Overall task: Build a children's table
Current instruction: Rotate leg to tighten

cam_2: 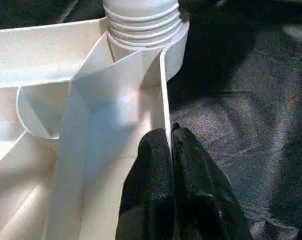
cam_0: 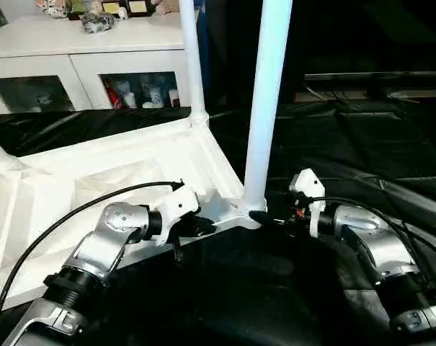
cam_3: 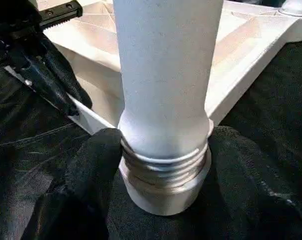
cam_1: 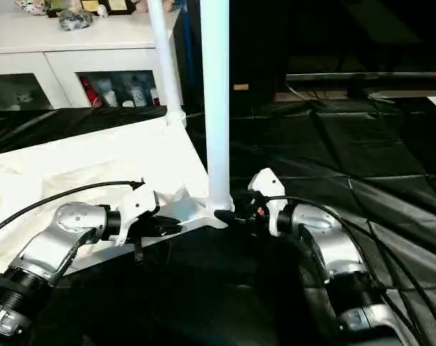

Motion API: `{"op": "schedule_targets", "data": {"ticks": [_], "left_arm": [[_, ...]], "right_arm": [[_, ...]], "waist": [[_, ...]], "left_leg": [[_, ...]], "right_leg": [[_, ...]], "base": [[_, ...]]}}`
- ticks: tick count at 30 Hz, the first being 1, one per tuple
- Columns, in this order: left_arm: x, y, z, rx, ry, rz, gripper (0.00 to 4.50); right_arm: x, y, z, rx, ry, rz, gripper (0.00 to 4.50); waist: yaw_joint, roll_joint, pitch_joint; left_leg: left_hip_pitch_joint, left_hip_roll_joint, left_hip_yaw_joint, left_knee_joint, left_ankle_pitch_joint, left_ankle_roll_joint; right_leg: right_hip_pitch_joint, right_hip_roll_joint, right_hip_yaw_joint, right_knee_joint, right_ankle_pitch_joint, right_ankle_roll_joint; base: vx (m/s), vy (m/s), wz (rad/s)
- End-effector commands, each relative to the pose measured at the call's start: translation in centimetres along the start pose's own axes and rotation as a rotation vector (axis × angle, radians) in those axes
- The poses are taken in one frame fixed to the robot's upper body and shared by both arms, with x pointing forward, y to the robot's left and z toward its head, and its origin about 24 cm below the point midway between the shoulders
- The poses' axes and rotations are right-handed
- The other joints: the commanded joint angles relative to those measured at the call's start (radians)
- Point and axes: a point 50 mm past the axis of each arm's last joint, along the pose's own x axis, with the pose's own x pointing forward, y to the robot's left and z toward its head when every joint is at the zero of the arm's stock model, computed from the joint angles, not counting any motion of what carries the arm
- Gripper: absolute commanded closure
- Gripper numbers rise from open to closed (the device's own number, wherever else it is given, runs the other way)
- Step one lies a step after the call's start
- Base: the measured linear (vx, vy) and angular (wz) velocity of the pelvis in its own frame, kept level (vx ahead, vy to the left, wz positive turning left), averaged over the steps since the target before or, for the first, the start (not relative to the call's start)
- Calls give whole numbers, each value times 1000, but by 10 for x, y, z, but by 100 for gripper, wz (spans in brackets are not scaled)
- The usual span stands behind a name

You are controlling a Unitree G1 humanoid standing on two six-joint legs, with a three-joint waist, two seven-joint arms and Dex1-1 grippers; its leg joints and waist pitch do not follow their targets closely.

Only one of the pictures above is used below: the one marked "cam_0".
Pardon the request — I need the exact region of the red bottle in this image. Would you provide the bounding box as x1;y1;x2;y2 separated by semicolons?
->
104;79;123;110

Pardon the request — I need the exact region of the dark ornament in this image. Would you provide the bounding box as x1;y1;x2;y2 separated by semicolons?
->
80;12;117;36

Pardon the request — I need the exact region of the white plastic table top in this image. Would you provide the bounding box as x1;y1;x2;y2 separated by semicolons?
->
0;114;270;301

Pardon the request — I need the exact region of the dark metal bar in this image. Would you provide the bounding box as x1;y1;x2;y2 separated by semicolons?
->
303;71;436;83

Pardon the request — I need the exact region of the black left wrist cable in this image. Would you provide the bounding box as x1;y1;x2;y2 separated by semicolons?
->
0;178;186;327

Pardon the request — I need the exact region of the white sideboard cabinet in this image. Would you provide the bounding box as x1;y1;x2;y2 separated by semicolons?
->
0;12;192;115

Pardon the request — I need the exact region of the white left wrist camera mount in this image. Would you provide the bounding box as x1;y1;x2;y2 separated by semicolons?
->
154;185;201;249

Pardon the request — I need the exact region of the black mat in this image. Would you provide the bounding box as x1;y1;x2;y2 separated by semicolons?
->
0;102;436;346

